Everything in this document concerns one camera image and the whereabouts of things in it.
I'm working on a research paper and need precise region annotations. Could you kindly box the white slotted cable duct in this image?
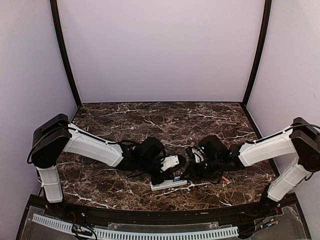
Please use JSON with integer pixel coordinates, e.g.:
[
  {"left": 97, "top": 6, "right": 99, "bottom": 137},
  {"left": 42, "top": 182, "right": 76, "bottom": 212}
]
[{"left": 32, "top": 213, "right": 239, "bottom": 240}]

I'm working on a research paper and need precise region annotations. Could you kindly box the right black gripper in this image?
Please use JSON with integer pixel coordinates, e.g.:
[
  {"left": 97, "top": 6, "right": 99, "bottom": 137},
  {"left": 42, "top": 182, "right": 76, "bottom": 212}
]
[{"left": 180, "top": 155, "right": 222, "bottom": 181}]

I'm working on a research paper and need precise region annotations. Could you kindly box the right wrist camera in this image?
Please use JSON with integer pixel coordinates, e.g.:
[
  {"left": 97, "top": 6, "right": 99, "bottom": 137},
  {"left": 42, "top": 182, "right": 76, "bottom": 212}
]
[{"left": 186, "top": 147, "right": 208, "bottom": 166}]

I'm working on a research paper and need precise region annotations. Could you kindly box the right black frame post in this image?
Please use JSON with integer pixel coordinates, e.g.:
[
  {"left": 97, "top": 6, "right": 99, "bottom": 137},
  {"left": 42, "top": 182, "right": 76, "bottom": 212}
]
[{"left": 241, "top": 0, "right": 272, "bottom": 108}]

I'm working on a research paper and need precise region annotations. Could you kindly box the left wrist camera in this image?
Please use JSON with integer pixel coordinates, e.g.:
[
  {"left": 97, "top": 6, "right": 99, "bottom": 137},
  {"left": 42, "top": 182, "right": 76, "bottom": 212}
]
[{"left": 160, "top": 155, "right": 186, "bottom": 172}]

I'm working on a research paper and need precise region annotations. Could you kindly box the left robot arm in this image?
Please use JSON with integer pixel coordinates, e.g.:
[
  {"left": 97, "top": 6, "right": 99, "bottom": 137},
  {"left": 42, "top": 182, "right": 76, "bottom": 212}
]
[{"left": 27, "top": 113, "right": 179, "bottom": 218}]

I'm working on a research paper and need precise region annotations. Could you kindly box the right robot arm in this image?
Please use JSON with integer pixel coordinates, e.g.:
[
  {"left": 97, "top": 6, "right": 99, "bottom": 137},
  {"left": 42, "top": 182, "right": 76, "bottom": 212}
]
[{"left": 182, "top": 117, "right": 320, "bottom": 217}]

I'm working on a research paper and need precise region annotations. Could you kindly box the black front rail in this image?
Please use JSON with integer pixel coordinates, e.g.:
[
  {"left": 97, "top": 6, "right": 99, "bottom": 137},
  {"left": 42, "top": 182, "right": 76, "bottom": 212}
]
[{"left": 27, "top": 194, "right": 283, "bottom": 226}]

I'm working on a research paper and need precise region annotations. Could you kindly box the blue battery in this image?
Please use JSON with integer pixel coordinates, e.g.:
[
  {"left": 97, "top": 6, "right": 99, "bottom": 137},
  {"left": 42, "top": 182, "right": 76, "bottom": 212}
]
[{"left": 172, "top": 178, "right": 182, "bottom": 182}]

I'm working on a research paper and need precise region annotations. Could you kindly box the left black frame post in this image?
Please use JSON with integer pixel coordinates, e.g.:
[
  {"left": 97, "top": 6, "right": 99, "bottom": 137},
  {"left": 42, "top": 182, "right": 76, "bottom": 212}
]
[{"left": 49, "top": 0, "right": 82, "bottom": 108}]

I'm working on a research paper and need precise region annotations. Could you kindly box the white remote control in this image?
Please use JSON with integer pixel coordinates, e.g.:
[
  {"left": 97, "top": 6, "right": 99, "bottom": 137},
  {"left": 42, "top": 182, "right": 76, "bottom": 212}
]
[{"left": 150, "top": 177, "right": 188, "bottom": 191}]

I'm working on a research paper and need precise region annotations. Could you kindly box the black frame post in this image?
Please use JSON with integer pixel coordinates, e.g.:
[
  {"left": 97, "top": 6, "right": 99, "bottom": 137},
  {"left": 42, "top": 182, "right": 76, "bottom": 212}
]
[
  {"left": 49, "top": 0, "right": 82, "bottom": 108},
  {"left": 241, "top": 0, "right": 272, "bottom": 108}
]

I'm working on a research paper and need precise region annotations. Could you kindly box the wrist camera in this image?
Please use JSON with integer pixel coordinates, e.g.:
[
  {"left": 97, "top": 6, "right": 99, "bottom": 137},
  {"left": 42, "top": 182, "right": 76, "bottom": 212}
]
[
  {"left": 186, "top": 147, "right": 208, "bottom": 166},
  {"left": 160, "top": 155, "right": 186, "bottom": 172}
]

